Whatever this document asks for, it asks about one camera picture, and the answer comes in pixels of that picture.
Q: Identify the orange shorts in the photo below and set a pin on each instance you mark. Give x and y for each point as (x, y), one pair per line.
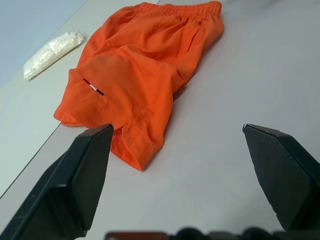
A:
(145, 75)

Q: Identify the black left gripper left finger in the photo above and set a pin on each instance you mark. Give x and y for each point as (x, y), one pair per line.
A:
(62, 190)

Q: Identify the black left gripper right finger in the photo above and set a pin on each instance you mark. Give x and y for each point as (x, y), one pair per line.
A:
(282, 180)

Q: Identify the cream folded cloth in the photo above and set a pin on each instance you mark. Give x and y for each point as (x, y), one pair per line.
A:
(52, 53)

